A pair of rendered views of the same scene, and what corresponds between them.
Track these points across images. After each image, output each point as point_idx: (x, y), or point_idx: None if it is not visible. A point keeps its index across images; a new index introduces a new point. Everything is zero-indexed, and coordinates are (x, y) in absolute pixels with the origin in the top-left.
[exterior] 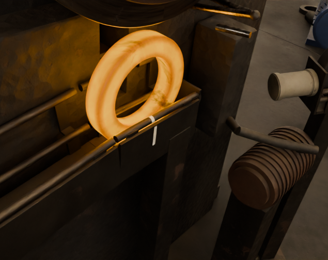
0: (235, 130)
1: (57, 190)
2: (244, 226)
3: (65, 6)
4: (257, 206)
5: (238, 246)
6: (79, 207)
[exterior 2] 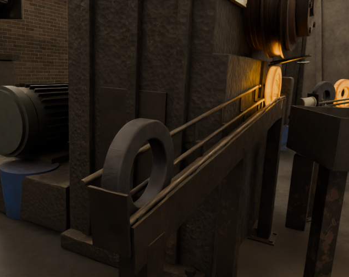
0: None
1: (273, 105)
2: (304, 173)
3: (280, 42)
4: None
5: (303, 188)
6: (273, 120)
